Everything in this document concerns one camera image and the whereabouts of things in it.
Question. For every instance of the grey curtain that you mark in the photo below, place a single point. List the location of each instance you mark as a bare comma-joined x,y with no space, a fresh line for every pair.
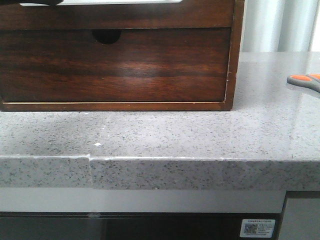
281,26

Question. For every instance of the white QR code sticker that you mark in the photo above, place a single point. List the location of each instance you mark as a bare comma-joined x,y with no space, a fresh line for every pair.
257,228

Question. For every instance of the lower wooden drawer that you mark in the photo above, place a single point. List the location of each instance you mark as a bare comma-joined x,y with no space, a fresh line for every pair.
130,65

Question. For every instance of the black under-counter appliance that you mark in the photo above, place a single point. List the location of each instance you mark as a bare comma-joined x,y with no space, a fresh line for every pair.
128,226

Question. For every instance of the dark wooden drawer cabinet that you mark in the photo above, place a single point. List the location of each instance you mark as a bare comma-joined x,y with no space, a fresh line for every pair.
46,15

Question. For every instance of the white tray on cabinet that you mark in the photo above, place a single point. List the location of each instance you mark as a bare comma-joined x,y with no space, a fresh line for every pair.
114,2

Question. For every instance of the grey orange handled scissors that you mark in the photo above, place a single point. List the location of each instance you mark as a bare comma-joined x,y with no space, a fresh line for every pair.
310,81

